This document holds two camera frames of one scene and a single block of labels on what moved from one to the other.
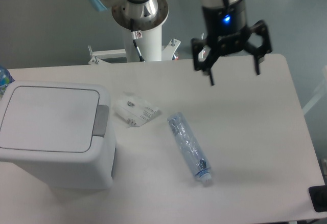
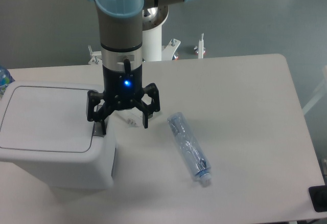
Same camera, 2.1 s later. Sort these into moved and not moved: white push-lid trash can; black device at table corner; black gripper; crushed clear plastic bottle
Moved: black gripper
Not moved: crushed clear plastic bottle; black device at table corner; white push-lid trash can
